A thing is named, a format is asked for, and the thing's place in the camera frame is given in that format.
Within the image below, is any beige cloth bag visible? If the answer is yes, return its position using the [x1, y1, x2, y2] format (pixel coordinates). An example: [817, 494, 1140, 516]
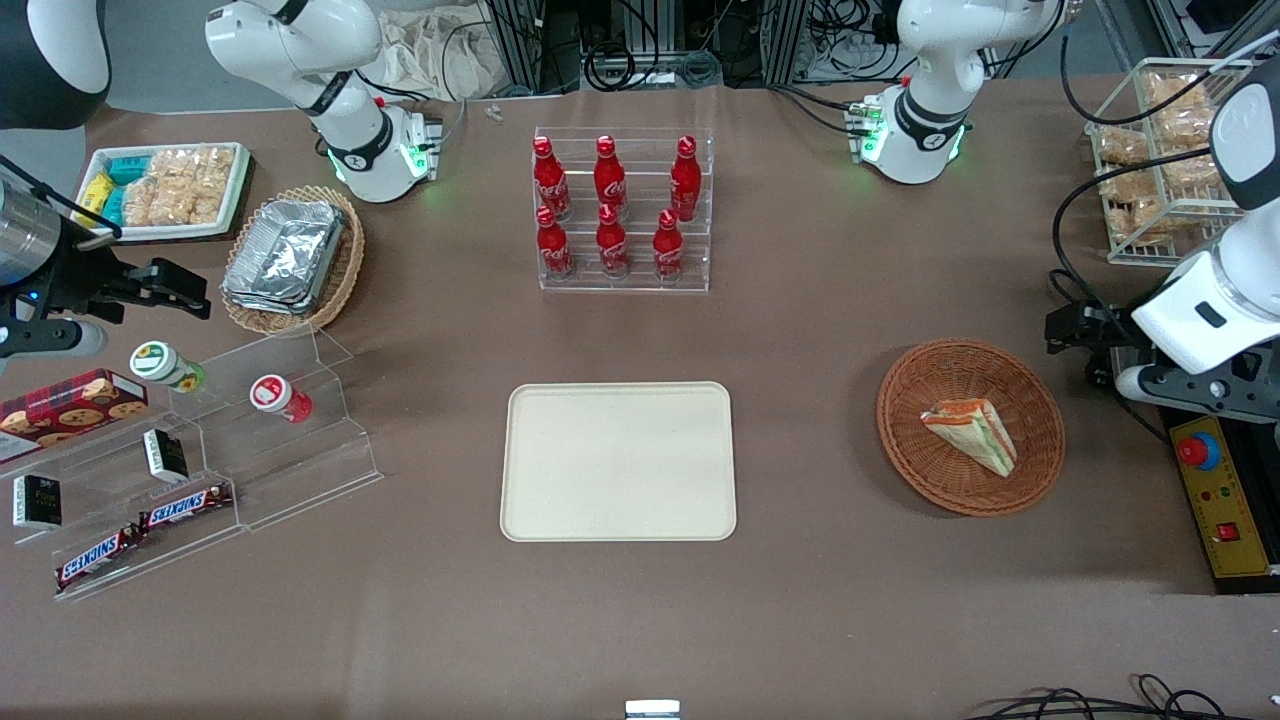
[374, 8, 503, 102]

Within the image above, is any coiled black cable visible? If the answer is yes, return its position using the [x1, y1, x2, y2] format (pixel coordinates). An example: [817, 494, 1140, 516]
[584, 42, 663, 93]

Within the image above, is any oval light wicker basket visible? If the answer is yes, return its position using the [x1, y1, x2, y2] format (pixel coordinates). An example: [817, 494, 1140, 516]
[220, 185, 367, 337]

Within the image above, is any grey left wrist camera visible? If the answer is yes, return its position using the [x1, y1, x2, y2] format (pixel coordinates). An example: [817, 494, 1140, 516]
[1114, 364, 1280, 423]

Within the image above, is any red lid cup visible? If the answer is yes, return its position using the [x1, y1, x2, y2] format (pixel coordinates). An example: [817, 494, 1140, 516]
[249, 373, 314, 425]

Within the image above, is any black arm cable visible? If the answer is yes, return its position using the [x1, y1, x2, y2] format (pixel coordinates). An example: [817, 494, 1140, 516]
[1048, 0, 1251, 311]

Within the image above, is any clear acrylic bottle rack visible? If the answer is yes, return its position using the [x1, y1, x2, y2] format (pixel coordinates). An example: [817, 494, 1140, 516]
[533, 126, 717, 295]

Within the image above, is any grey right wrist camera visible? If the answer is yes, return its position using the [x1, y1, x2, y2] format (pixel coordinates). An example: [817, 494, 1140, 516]
[0, 318, 107, 375]

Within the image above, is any triangular sandwich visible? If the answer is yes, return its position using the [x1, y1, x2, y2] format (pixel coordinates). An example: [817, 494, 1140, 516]
[920, 397, 1018, 479]

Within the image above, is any rice cracker bag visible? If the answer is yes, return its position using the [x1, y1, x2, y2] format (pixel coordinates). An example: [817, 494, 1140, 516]
[121, 146, 237, 228]

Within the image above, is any yellow emergency stop box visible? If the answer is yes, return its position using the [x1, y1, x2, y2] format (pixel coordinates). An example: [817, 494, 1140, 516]
[1169, 414, 1277, 582]

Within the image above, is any aluminium foil container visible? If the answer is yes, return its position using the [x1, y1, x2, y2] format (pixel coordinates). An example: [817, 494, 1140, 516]
[221, 198, 349, 317]

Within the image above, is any round brown wicker basket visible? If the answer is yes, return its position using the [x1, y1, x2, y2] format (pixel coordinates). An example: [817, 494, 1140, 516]
[876, 339, 1066, 518]

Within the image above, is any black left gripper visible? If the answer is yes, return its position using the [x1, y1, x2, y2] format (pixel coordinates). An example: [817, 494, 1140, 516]
[1045, 300, 1153, 393]

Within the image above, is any white snack tray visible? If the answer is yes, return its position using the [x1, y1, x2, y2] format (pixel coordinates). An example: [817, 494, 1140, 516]
[74, 142, 252, 245]

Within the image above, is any bagged pastry snack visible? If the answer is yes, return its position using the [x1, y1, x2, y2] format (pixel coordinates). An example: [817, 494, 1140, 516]
[1096, 165, 1217, 244]
[1143, 74, 1219, 153]

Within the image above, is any Snickers chocolate bar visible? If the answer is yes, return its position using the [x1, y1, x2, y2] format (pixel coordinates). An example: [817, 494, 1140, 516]
[137, 482, 234, 532]
[54, 527, 142, 592]

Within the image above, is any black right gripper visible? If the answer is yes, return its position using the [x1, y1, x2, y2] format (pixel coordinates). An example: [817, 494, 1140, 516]
[30, 238, 213, 323]

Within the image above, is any red cola bottle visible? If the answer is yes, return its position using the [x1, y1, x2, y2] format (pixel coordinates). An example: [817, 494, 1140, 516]
[535, 206, 577, 282]
[669, 135, 704, 224]
[652, 208, 687, 284]
[532, 136, 573, 222]
[595, 203, 632, 279]
[594, 135, 629, 217]

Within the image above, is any white wire basket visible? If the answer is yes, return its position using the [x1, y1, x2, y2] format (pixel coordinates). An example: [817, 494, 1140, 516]
[1086, 57, 1263, 267]

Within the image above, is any red cookie box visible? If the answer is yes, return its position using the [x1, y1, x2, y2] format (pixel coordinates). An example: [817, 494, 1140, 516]
[0, 367, 150, 464]

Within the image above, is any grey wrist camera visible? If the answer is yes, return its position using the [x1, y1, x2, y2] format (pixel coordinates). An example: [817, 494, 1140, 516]
[1114, 364, 1280, 423]
[0, 318, 107, 375]

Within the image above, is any small black box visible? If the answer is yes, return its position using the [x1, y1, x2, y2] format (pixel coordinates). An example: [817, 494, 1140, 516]
[12, 474, 64, 530]
[142, 427, 190, 484]

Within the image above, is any clear acrylic step display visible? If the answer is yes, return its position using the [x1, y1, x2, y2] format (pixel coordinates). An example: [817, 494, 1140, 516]
[0, 328, 385, 603]

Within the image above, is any cream rectangular tray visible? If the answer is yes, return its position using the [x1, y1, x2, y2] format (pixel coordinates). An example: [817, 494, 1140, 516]
[499, 381, 738, 543]

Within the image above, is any black floor cable bundle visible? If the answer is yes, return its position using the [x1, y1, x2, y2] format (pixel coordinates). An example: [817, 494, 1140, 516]
[962, 674, 1280, 720]

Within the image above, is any green lid cup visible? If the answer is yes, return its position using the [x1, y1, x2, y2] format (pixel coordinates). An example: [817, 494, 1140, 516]
[129, 340, 208, 394]

